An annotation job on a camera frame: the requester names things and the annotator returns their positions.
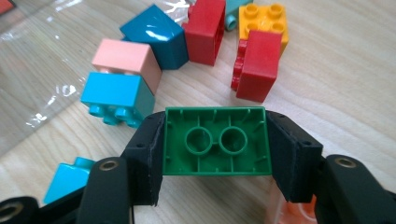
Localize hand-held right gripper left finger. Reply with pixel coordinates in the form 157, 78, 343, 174
120, 111, 166, 207

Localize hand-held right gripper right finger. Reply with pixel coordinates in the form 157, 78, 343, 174
265, 110, 324, 203

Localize salmon toy block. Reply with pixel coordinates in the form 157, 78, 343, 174
267, 183, 318, 224

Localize green toy block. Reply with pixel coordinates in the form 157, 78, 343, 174
162, 106, 273, 176

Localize red toy block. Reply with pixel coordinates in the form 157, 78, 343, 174
181, 0, 227, 67
231, 30, 283, 104

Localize clear plastic bag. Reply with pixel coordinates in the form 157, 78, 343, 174
0, 0, 194, 157

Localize cyan toy block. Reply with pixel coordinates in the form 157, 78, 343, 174
42, 157, 96, 204
80, 72, 156, 129

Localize pink toy block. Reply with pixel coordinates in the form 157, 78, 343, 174
92, 38, 163, 96

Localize dark blue toy block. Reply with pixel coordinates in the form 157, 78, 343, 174
120, 4, 190, 71

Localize yellow toy block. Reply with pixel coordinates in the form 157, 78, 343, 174
237, 3, 290, 56

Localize pale teal toy block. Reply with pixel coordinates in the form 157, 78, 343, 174
224, 0, 254, 32

